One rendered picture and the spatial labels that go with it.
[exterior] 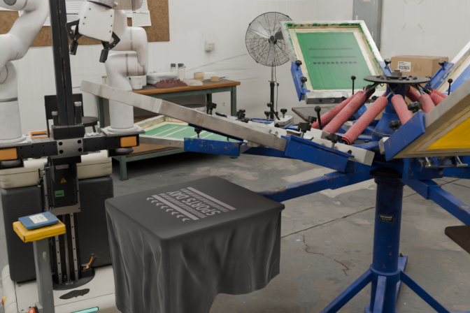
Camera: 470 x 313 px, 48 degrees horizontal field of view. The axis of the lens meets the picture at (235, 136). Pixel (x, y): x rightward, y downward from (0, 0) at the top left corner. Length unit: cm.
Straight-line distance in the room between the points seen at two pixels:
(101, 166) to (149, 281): 110
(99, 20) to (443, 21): 509
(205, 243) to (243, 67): 514
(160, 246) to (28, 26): 93
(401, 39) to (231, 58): 204
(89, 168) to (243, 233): 121
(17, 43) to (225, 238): 101
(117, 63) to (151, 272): 85
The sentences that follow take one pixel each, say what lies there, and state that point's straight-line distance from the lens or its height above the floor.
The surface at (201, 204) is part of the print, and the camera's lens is 188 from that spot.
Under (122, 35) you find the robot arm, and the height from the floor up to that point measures 153.
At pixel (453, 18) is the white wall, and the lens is 627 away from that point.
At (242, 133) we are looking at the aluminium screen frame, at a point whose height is 125.
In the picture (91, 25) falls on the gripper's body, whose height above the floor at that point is 157.
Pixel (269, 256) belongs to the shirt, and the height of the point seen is 77.
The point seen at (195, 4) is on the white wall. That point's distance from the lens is 630.
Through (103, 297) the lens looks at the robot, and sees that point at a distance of 273.
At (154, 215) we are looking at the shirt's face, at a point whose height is 95.
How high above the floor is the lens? 160
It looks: 13 degrees down
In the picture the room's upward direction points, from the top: straight up
